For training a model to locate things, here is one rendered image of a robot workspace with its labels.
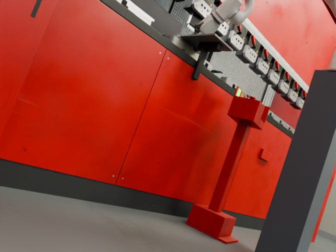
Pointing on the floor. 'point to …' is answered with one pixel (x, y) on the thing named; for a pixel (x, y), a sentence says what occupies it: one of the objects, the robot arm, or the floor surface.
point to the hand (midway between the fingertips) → (196, 38)
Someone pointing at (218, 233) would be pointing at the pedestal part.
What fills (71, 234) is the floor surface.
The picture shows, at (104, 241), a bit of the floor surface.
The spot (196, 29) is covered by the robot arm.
